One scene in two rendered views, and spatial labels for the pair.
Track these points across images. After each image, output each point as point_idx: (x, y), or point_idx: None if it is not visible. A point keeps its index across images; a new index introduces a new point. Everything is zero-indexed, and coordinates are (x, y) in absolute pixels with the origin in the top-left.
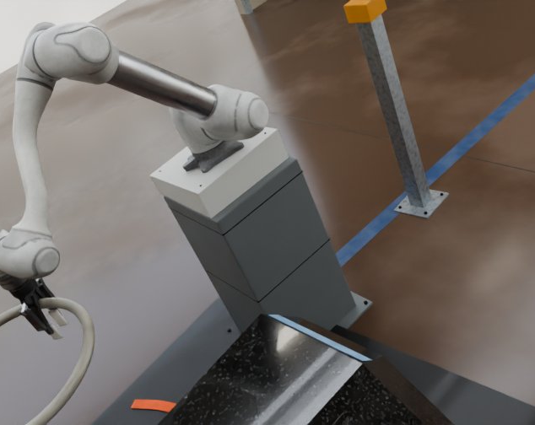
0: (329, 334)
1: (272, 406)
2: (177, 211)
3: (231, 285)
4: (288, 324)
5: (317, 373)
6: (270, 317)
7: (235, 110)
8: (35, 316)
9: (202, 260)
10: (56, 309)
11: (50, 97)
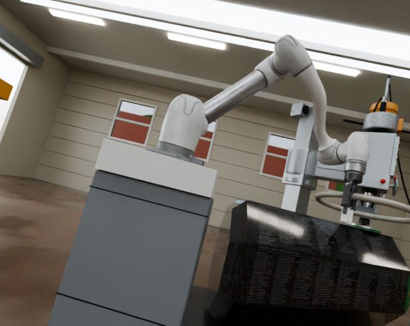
0: (232, 206)
1: None
2: (209, 213)
3: (189, 298)
4: (242, 200)
5: None
6: (246, 200)
7: None
8: None
9: (188, 297)
10: (343, 207)
11: (296, 79)
